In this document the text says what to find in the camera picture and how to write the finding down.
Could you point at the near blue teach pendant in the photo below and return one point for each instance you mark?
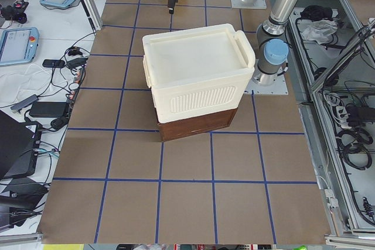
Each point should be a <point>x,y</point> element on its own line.
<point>19,45</point>

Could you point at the black power adapter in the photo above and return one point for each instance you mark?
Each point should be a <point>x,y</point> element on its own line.
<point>47,109</point>

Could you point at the black laptop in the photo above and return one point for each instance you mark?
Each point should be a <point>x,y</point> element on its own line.
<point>19,142</point>

